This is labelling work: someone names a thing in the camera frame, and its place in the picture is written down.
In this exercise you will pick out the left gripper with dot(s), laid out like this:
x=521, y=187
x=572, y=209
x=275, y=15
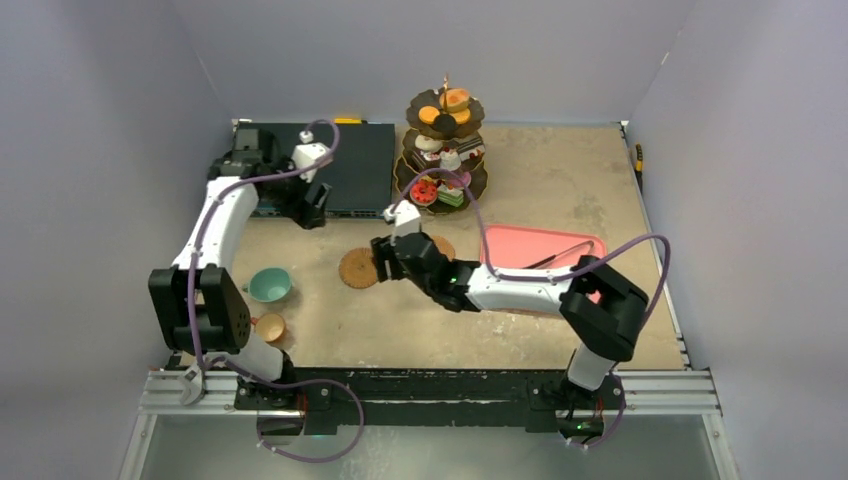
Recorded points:
x=307, y=215

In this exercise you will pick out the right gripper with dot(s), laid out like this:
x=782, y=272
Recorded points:
x=390, y=258

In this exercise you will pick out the woven rattan coaster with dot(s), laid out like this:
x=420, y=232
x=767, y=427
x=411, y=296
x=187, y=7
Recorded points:
x=444, y=246
x=357, y=270

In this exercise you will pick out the layered chocolate cake bar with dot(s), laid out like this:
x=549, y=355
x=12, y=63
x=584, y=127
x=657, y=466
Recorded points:
x=423, y=160

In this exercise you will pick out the pink serving tray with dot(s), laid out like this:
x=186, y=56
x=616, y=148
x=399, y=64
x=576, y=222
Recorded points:
x=523, y=248

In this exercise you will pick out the silver cupcake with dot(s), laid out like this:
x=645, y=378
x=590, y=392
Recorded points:
x=450, y=160

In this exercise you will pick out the teal teacup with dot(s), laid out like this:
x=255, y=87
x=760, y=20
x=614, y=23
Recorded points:
x=269, y=285

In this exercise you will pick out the yellow cracker biscuit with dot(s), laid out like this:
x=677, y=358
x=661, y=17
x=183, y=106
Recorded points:
x=462, y=117
x=428, y=114

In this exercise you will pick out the black chocolate cookie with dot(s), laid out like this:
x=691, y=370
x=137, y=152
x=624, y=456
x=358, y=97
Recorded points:
x=444, y=123

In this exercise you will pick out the copper teacup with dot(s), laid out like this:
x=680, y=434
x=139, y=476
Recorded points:
x=270, y=327

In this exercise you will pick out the golden bread bun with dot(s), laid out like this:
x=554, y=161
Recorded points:
x=454, y=100

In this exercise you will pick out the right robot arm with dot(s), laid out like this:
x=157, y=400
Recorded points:
x=603, y=308

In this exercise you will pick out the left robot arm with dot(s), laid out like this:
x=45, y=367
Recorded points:
x=199, y=307

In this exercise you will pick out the green matcha cake bar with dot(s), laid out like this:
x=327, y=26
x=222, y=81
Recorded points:
x=451, y=196

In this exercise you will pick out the three-tier dark cake stand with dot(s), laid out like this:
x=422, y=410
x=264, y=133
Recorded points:
x=404, y=175

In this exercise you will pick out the white chocolate drizzled donut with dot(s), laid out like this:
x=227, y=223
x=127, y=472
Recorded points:
x=427, y=144

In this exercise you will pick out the chocolate cake slice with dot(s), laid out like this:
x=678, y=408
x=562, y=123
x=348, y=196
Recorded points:
x=470, y=150

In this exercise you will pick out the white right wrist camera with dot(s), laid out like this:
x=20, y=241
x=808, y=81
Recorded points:
x=405, y=219

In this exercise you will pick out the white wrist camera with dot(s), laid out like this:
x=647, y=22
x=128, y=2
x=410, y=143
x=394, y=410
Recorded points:
x=309, y=155
x=405, y=219

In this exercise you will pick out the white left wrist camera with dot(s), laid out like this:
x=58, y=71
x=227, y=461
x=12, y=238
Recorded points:
x=309, y=155

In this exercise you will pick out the blue network switch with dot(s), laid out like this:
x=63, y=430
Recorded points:
x=360, y=175

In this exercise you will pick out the yellow black tool on wall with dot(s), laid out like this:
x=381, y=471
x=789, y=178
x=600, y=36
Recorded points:
x=639, y=158

